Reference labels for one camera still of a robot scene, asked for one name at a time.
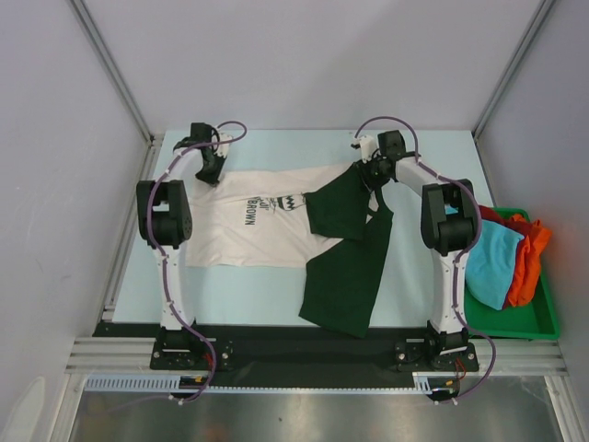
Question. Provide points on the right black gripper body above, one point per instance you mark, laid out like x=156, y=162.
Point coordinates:
x=369, y=170

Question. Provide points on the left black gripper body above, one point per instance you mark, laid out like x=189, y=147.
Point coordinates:
x=212, y=171

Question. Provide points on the white green raglan t-shirt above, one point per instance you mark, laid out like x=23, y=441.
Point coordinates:
x=324, y=220

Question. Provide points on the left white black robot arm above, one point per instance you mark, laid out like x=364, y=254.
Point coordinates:
x=165, y=220

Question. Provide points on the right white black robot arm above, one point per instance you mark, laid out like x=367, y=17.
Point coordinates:
x=450, y=221

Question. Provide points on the light blue t-shirt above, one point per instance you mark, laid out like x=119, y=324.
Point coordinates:
x=491, y=264

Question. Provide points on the red t-shirt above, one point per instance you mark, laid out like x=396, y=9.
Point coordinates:
x=492, y=216

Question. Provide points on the orange t-shirt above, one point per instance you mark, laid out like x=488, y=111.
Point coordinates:
x=528, y=266

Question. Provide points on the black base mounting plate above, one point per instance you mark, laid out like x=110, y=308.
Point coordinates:
x=266, y=357

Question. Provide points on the green plastic bin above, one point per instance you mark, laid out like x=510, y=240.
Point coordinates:
x=537, y=320

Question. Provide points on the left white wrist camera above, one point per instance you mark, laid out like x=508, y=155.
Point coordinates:
x=224, y=143

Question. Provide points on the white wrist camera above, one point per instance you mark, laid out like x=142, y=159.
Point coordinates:
x=367, y=145
x=224, y=143

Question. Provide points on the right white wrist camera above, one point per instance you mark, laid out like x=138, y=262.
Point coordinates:
x=367, y=145

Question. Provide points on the left aluminium frame post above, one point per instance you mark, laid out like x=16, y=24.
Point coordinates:
x=101, y=49

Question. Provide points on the aluminium frame post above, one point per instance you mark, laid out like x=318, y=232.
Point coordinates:
x=101, y=49
x=522, y=49

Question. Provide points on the grey slotted cable duct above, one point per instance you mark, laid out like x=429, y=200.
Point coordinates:
x=179, y=384

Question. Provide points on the right aluminium frame post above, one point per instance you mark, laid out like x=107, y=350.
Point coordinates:
x=522, y=49

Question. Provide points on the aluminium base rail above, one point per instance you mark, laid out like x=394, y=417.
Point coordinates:
x=514, y=357

